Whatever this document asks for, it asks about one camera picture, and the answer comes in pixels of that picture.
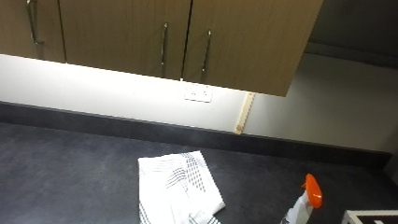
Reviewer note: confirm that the white cube with black markers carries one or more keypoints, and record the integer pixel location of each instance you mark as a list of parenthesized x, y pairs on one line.
[(368, 217)]

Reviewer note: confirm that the white wall socket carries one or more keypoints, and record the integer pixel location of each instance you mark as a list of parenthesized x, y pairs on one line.
[(198, 92)]

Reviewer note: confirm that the wooden wall strip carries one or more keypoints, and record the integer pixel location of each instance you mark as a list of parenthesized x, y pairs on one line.
[(243, 113)]

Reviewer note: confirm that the dark countertop upstand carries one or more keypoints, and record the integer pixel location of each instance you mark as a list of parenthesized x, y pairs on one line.
[(165, 132)]

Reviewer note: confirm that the white striped kitchen towel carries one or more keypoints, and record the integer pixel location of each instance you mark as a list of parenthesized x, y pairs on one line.
[(178, 189)]

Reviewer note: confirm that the wooden wall cabinet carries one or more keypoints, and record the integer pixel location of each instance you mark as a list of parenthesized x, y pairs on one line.
[(165, 34)]

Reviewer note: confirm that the orange-topped spray bottle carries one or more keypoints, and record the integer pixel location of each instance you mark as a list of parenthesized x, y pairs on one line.
[(311, 194)]

